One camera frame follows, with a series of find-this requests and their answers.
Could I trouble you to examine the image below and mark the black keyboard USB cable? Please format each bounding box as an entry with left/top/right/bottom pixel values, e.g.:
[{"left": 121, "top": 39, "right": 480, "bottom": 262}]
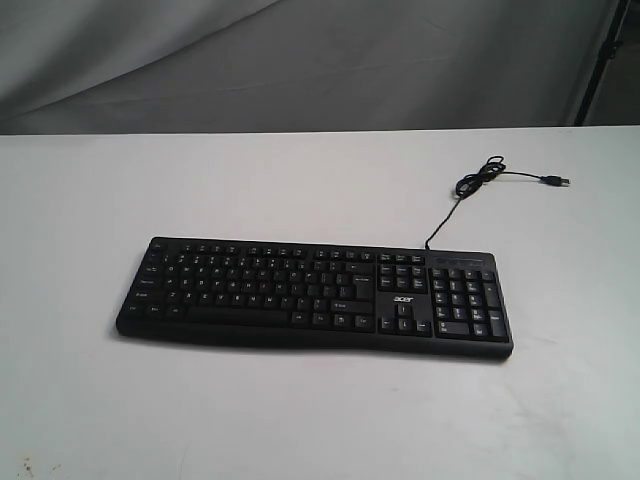
[{"left": 424, "top": 155, "right": 573, "bottom": 250}]

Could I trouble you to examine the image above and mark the grey backdrop cloth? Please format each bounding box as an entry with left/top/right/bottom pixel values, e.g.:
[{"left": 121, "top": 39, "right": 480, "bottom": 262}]
[{"left": 1, "top": 1, "right": 615, "bottom": 134}]

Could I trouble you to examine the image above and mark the black stand pole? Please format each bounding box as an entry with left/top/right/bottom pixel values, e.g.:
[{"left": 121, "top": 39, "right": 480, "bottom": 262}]
[{"left": 573, "top": 0, "right": 632, "bottom": 127}]

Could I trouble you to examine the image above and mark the black Acer keyboard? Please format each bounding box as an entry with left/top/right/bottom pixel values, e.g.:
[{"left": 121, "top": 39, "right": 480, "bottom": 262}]
[{"left": 116, "top": 237, "right": 514, "bottom": 359}]

